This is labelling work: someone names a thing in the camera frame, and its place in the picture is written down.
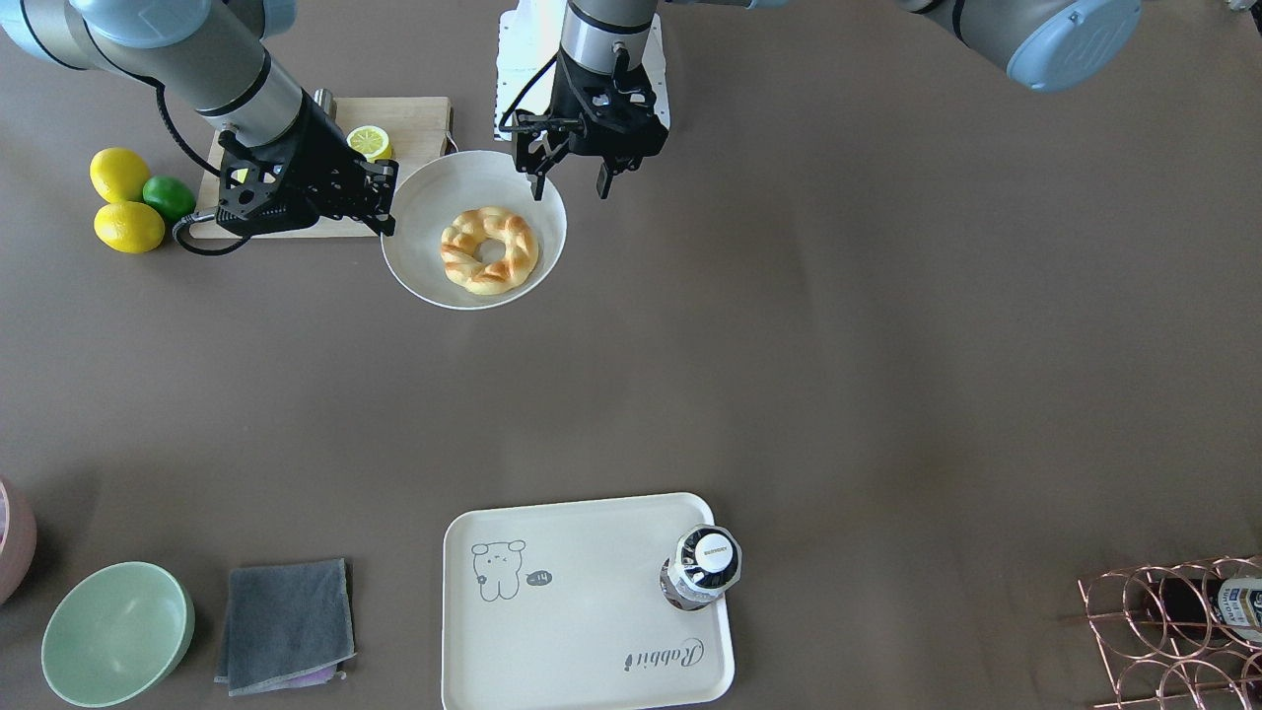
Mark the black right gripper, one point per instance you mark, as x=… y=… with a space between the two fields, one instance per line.
x=324 y=150

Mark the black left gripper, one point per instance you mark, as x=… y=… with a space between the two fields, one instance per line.
x=570 y=101

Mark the twisted ring donut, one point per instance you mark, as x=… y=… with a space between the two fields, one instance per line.
x=466 y=234

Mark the white plate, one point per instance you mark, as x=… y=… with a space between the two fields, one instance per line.
x=426 y=203

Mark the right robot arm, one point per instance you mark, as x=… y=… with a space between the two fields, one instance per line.
x=211 y=54

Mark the dark tea bottle on tray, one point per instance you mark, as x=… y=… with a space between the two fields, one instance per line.
x=705 y=563

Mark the cream rabbit tray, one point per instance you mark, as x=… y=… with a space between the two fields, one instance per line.
x=559 y=606

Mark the half lemon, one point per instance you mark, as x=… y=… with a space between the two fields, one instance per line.
x=372 y=142

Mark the wooden cutting board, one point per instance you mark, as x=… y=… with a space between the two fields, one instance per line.
x=418 y=129

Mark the steel cylinder muddler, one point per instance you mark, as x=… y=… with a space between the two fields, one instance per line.
x=324 y=99

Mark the green lime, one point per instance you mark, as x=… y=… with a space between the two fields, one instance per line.
x=170 y=197

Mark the yellow lemon lower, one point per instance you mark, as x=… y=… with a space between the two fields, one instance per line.
x=130 y=227

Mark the yellow lemon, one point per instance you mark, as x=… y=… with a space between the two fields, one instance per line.
x=118 y=175
x=130 y=227

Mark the yellow lemon upper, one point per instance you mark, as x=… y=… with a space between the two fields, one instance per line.
x=118 y=175

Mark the grey folded cloth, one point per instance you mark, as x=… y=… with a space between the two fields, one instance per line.
x=286 y=626

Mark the mint green bowl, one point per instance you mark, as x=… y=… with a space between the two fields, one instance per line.
x=116 y=634

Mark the pink bowl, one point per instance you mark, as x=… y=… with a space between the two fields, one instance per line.
x=19 y=538

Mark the bottle in rack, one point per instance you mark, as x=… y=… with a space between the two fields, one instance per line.
x=1208 y=609

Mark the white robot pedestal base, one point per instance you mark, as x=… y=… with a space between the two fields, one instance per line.
x=529 y=35

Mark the copper wire bottle rack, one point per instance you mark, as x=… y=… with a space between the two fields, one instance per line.
x=1146 y=668

